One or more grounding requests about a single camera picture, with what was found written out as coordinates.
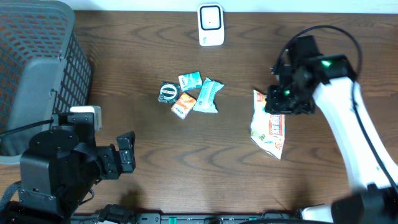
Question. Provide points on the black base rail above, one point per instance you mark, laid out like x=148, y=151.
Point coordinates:
x=157, y=218

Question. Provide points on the small orange candy box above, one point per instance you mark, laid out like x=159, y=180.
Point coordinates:
x=183, y=105

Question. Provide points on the teal white snack packet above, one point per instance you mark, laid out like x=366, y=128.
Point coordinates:
x=205, y=102

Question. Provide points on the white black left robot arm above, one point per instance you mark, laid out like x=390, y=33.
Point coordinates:
x=60, y=167

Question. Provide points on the small teal candy box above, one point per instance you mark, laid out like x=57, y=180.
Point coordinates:
x=190, y=81

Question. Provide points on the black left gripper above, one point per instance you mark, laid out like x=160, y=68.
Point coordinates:
x=128, y=149

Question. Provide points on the dark grey plastic basket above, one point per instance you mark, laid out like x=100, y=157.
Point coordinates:
x=43, y=68

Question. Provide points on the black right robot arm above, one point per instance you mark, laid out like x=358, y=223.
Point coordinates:
x=311, y=80

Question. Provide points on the white barcode scanner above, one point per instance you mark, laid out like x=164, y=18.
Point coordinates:
x=210, y=25

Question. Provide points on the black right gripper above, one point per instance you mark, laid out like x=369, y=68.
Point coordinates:
x=275, y=106

